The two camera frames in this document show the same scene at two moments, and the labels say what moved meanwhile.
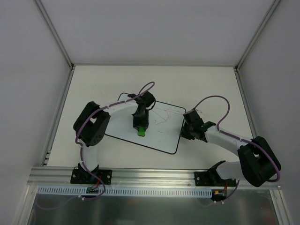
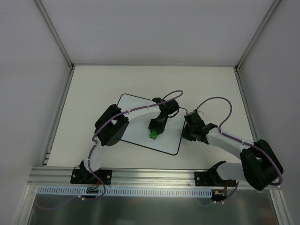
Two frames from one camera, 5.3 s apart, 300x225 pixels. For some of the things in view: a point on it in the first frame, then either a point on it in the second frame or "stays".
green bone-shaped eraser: (141, 131) to (153, 135)
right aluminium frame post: (236, 70) stays
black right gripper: (187, 131) stays
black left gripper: (140, 124) to (154, 128)
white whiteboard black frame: (163, 134) stays
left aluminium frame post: (71, 66) stays
